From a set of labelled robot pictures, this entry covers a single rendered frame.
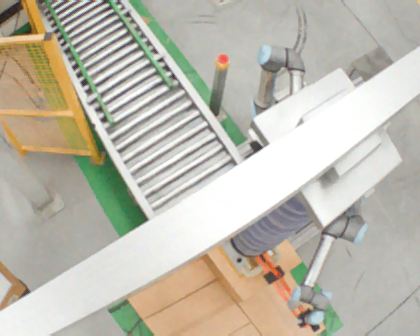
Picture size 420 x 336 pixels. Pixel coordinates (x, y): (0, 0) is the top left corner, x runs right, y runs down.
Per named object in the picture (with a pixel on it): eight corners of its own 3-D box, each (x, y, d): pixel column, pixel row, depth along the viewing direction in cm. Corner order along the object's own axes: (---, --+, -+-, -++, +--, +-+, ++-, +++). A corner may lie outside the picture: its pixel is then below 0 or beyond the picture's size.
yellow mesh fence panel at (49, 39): (16, 156, 415) (-71, 54, 212) (18, 145, 417) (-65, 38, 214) (103, 165, 417) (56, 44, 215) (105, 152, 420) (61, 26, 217)
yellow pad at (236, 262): (206, 230, 301) (206, 228, 296) (222, 220, 303) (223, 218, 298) (240, 279, 295) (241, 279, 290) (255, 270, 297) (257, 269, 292)
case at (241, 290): (180, 227, 341) (180, 216, 302) (235, 191, 348) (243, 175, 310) (236, 302, 330) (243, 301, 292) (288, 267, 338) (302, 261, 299)
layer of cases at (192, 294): (115, 275, 382) (108, 272, 343) (231, 206, 400) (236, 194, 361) (206, 390, 360) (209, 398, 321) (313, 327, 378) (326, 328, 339)
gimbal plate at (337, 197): (248, 125, 132) (251, 118, 127) (336, 73, 137) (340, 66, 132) (318, 231, 126) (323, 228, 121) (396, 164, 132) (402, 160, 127)
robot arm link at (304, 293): (332, 206, 256) (292, 299, 246) (349, 214, 255) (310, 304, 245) (326, 210, 267) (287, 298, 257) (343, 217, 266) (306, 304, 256)
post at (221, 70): (207, 113, 432) (215, 59, 335) (214, 108, 433) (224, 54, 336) (212, 120, 430) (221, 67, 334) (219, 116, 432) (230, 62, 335)
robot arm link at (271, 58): (275, 126, 308) (289, 57, 265) (248, 123, 308) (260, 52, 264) (274, 110, 315) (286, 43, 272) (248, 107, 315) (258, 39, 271)
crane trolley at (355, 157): (292, 130, 128) (299, 116, 119) (338, 100, 131) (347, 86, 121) (329, 187, 125) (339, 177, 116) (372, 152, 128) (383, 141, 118)
